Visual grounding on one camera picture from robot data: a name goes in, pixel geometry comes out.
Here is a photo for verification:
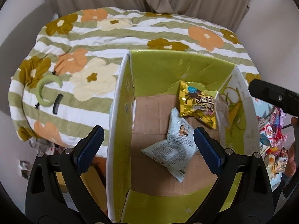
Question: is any floral striped bed quilt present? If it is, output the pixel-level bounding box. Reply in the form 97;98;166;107
8;7;259;157

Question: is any white printed snack bag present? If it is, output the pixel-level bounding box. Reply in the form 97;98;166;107
141;108;198;183

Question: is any blue daisy tablecloth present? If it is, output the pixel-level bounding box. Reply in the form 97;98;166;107
252;98;288;190

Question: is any purple snack bag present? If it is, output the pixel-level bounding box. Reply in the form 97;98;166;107
270;106;286;131

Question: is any green cardboard box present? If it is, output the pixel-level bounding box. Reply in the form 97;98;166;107
106;50;259;223

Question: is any yellow snack bag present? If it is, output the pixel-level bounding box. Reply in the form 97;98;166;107
178;80;216;129

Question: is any person's right hand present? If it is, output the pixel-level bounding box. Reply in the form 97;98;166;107
284;117;298;177

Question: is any green ring toy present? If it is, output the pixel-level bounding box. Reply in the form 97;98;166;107
35;75;63;107

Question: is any red white snack bag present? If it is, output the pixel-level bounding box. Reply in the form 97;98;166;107
258;117;277;146

